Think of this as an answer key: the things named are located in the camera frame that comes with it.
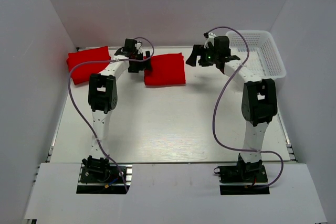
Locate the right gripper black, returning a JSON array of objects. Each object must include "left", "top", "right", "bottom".
[{"left": 186, "top": 45, "right": 219, "bottom": 67}]

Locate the red t shirt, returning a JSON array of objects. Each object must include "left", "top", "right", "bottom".
[
  {"left": 144, "top": 52, "right": 186, "bottom": 87},
  {"left": 66, "top": 46, "right": 113, "bottom": 85}
]

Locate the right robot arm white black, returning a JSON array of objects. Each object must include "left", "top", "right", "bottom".
[{"left": 186, "top": 32, "right": 278, "bottom": 182}]

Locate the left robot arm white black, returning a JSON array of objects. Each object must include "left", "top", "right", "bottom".
[{"left": 88, "top": 37, "right": 153, "bottom": 158}]

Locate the folded red t shirt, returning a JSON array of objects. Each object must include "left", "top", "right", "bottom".
[{"left": 66, "top": 46, "right": 113, "bottom": 85}]

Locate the white plastic mesh basket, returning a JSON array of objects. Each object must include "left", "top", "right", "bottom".
[{"left": 226, "top": 30, "right": 286, "bottom": 80}]

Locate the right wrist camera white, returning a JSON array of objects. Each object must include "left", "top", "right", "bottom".
[{"left": 204, "top": 32, "right": 216, "bottom": 49}]

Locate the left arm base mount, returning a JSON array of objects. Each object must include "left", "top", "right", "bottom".
[{"left": 76, "top": 156, "right": 132, "bottom": 195}]

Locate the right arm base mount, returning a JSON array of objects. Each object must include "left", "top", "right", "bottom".
[{"left": 213, "top": 159, "right": 270, "bottom": 196}]

